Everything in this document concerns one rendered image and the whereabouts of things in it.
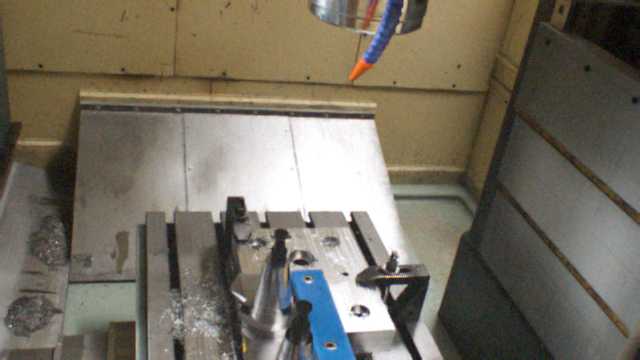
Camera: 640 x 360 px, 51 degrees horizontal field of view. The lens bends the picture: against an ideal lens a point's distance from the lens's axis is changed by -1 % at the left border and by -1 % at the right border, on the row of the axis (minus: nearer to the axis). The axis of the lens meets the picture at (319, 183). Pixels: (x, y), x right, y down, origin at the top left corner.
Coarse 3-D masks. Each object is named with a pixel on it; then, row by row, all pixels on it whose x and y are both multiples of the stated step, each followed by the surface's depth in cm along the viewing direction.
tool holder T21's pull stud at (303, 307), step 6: (300, 300) 58; (306, 300) 58; (300, 306) 58; (306, 306) 58; (312, 306) 58; (300, 312) 57; (306, 312) 57; (294, 318) 59; (300, 318) 58; (306, 318) 58; (294, 324) 59; (300, 324) 58; (306, 324) 59; (294, 330) 58; (300, 330) 58; (306, 330) 58; (294, 336) 59; (300, 336) 59; (306, 336) 59; (300, 342) 59
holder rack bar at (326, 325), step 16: (304, 272) 78; (320, 272) 79; (304, 288) 76; (320, 288) 76; (320, 304) 74; (320, 320) 72; (336, 320) 72; (320, 336) 69; (336, 336) 70; (320, 352) 67; (336, 352) 68; (352, 352) 68
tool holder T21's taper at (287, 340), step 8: (288, 336) 59; (312, 336) 60; (288, 344) 59; (296, 344) 59; (304, 344) 59; (312, 344) 60; (280, 352) 60; (288, 352) 59; (296, 352) 59; (304, 352) 59; (312, 352) 60
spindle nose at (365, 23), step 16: (320, 0) 84; (336, 0) 82; (352, 0) 81; (368, 0) 81; (384, 0) 81; (416, 0) 83; (320, 16) 85; (336, 16) 83; (352, 16) 82; (368, 16) 82; (416, 16) 84; (368, 32) 83; (400, 32) 84
